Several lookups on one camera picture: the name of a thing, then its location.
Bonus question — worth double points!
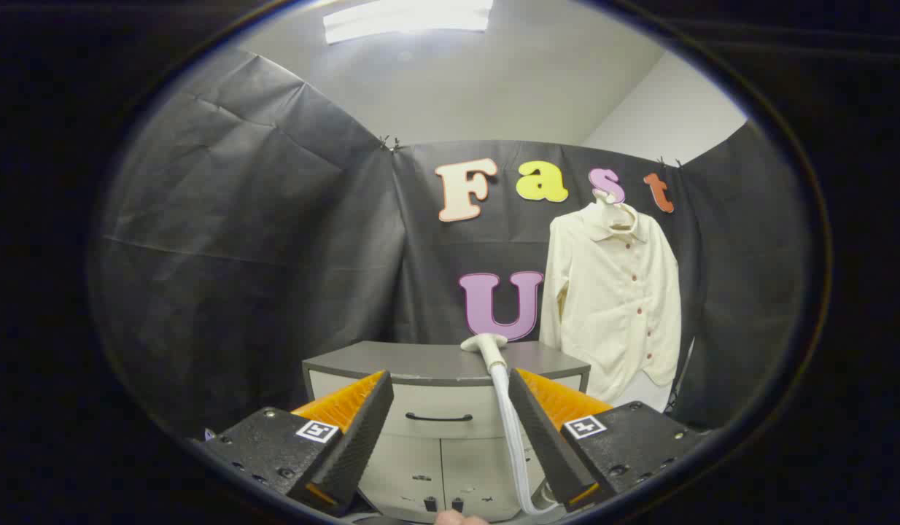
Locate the black backdrop cloth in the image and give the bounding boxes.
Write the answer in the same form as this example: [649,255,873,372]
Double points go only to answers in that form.
[89,45,812,438]

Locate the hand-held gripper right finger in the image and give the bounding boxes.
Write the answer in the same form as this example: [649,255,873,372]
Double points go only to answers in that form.
[508,367,707,513]

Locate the white ironing form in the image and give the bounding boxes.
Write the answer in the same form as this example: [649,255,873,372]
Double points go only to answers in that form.
[609,368,674,413]

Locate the grey cabinet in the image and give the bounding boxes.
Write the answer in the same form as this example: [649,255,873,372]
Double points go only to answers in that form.
[302,341,591,523]

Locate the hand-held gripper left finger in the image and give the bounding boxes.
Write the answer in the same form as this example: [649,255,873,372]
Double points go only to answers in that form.
[191,370,395,513]

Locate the cream button-up shirt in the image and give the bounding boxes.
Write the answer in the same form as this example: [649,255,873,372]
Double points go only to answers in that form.
[539,202,683,405]

